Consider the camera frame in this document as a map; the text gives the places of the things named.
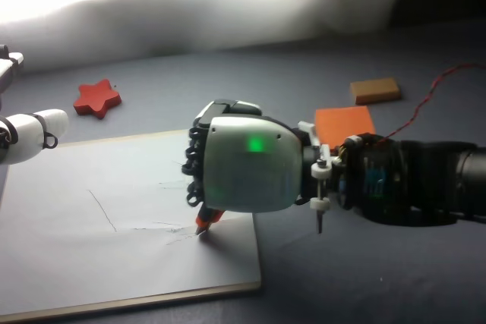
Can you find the orange cube block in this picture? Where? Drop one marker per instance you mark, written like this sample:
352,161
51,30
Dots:
345,126

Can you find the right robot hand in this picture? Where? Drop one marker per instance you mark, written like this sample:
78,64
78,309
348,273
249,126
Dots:
250,164

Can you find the tan cutting board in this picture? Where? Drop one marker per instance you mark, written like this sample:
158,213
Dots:
190,293

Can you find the grey table cloth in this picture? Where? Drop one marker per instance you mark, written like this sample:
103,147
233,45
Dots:
360,282

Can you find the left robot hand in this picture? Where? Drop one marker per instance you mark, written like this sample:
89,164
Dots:
34,130

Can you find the tan wooden rectangular block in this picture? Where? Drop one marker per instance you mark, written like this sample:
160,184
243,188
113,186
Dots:
376,90

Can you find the red star block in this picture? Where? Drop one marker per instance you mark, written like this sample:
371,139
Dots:
96,98

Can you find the white paper sheet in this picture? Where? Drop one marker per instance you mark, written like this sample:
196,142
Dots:
114,263

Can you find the white backdrop sheet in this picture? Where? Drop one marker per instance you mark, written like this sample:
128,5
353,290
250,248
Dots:
190,16

